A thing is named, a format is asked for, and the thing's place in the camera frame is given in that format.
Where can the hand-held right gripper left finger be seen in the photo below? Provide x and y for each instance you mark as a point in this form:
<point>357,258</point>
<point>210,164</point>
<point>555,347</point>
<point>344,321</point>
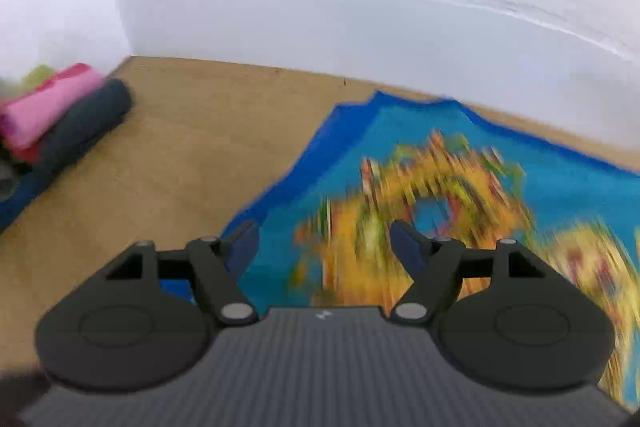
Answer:
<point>242,248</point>

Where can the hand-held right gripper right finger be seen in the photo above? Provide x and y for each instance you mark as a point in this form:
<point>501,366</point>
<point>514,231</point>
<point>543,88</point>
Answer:
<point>407,248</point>

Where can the blue patterned scarf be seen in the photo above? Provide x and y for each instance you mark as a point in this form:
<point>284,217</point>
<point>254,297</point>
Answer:
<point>350,147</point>

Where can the dark grey folded cloth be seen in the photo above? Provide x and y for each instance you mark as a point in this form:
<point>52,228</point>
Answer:
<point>85,127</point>

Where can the blue cloth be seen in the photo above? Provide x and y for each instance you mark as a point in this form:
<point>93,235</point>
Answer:
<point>22,202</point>

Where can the red folded cloth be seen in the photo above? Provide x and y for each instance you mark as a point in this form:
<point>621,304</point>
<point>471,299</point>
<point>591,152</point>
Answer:
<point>25,153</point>

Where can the pink folded cloth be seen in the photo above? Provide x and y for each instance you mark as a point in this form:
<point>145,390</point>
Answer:
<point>45,107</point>

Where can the light grey cloth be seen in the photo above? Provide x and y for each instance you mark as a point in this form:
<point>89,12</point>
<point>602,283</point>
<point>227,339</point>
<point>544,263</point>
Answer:
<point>7,179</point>

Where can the green cloth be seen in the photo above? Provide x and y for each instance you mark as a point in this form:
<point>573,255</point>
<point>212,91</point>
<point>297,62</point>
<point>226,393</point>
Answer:
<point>37,76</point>

